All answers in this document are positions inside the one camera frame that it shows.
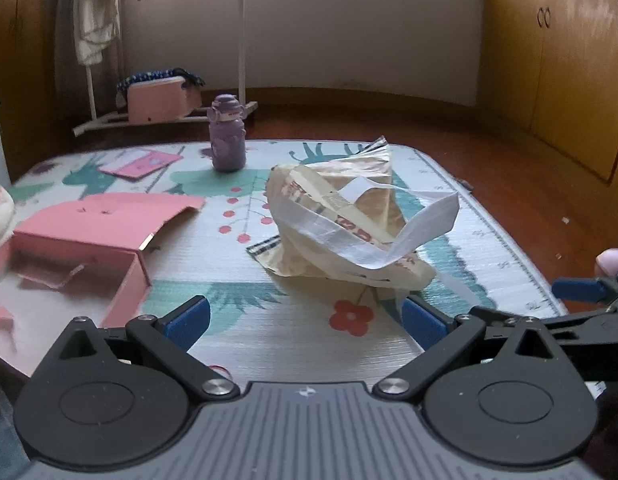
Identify purple water bottle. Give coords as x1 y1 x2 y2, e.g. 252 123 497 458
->
209 93 248 172

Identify pink card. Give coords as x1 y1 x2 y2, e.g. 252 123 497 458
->
99 148 184 180

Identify printed play mat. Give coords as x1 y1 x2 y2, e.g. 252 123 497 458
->
0 138 610 396

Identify white drying rack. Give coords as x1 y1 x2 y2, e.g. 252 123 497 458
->
72 0 260 137

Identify beige shopping bag white handles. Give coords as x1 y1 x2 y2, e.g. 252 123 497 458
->
246 135 482 313

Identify pink storage case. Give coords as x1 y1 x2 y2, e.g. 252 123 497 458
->
116 66 206 97

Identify wooden cabinet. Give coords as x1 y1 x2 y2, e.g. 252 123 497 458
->
483 0 618 187
0 0 61 183

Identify white hanging garment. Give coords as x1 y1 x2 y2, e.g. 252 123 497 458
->
72 0 122 66

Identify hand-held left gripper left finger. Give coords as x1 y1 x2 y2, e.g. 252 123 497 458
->
54 296 241 402

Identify open pink gift box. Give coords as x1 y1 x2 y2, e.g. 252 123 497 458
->
0 192 206 381

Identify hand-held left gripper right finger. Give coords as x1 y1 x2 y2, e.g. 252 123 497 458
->
373 294 560 402

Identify pale pink rounded object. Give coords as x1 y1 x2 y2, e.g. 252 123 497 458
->
595 247 618 277

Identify pink box on rack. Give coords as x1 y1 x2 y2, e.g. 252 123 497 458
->
126 76 203 125

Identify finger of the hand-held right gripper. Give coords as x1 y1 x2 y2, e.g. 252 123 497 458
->
551 272 618 307
469 300 618 382

